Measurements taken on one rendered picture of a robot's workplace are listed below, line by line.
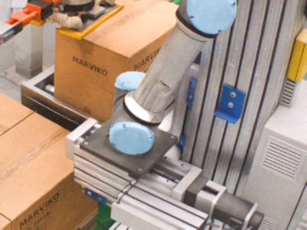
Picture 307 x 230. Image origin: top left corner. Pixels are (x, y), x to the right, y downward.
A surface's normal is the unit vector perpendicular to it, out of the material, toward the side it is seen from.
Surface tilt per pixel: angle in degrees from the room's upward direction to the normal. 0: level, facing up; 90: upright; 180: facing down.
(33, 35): 90
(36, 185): 0
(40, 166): 0
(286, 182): 90
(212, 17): 83
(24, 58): 90
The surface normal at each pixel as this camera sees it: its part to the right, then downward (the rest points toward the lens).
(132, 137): -0.11, 0.65
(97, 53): -0.55, 0.43
